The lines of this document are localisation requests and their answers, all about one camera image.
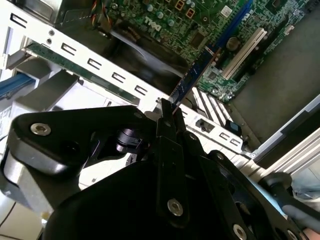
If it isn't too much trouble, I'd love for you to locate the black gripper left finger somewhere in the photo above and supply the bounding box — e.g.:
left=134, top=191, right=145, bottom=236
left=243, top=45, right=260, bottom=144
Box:
left=4, top=98, right=192, bottom=227

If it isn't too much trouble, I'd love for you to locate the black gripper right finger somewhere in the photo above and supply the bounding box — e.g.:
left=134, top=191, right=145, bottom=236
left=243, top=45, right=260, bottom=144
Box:
left=174, top=109, right=320, bottom=240

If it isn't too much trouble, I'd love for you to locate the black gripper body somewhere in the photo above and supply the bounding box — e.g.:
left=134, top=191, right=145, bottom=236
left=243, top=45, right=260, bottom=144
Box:
left=43, top=158, right=227, bottom=240

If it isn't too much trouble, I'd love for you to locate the RAM stick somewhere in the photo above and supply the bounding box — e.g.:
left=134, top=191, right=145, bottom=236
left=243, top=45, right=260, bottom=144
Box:
left=171, top=45, right=220, bottom=111

